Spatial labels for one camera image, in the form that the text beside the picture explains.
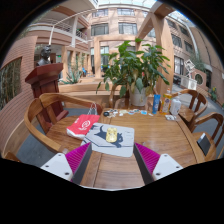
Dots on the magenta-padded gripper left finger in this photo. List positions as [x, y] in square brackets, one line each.
[56, 165]

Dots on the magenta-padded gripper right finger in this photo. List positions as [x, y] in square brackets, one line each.
[163, 165]

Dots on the yellow computer mouse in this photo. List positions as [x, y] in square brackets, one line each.
[111, 135]

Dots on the grey cat-print mouse pad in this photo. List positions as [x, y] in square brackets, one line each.
[126, 140]

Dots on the black rectangular device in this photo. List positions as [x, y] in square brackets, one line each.
[204, 144]

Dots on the red paper bag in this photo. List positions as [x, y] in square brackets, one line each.
[81, 126]

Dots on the wooden armchair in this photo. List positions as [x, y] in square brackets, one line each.
[186, 113]
[112, 96]
[33, 116]
[10, 156]
[213, 116]

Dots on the small white packet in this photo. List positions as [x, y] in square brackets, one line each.
[170, 117]

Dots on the small printed sticker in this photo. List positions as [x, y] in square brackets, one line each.
[143, 112]

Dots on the clear white pump bottle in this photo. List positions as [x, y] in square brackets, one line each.
[175, 106]

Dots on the blue tube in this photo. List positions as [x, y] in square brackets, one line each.
[156, 104]

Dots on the yellow bottle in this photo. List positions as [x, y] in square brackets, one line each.
[166, 103]

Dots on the small black round object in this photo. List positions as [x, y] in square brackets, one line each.
[106, 113]

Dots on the white sculpture on plinth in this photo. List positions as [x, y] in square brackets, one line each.
[188, 82]

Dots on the spiky green agave plant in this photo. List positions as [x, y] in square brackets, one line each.
[71, 76]

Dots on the green plant in white pot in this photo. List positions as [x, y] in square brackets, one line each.
[133, 66]

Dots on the dark bronze bust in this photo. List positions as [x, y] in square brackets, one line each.
[44, 56]

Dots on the dark red wooden pedestal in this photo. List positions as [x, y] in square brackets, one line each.
[45, 76]

